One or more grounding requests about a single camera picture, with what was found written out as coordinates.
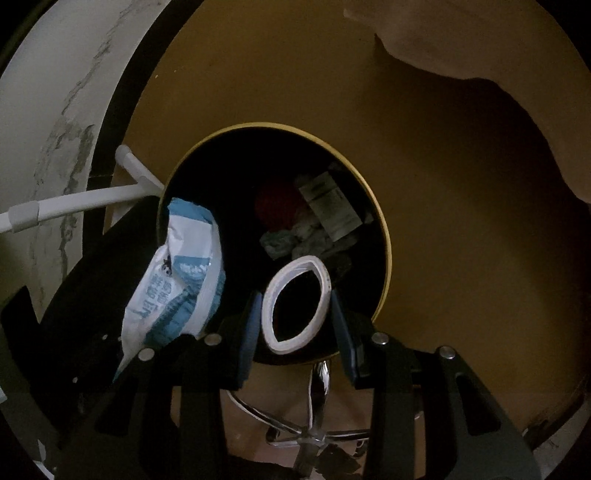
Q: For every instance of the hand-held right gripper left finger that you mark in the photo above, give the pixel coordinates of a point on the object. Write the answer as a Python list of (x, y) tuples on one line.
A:
[(249, 330)]

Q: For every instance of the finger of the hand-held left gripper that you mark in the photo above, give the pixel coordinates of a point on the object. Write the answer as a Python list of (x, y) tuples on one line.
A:
[(111, 277)]

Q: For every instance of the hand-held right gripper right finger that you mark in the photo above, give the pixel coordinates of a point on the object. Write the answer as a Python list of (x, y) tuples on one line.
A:
[(344, 332)]

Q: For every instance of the white paper cup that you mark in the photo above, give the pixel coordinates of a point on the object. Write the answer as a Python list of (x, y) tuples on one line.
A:
[(272, 318)]

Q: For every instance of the blue white plastic packet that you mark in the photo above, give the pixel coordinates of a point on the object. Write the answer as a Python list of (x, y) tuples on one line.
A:
[(184, 277)]

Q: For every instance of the black trash bin gold rim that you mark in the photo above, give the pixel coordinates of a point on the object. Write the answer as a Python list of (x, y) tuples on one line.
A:
[(221, 184)]

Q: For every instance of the crumpled pale green wrapper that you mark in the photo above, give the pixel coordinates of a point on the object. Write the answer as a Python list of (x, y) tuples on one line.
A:
[(277, 244)]

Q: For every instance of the chrome swivel chair base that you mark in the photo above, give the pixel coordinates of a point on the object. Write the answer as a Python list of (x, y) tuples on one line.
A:
[(314, 429)]

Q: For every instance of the printed paper label wrapper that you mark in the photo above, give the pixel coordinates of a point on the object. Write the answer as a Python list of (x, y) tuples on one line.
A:
[(330, 205)]

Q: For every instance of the red round wrapper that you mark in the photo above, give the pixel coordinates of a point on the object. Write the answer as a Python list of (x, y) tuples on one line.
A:
[(279, 205)]

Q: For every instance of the pink blanket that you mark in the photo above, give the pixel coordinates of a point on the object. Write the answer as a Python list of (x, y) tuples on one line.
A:
[(485, 41)]

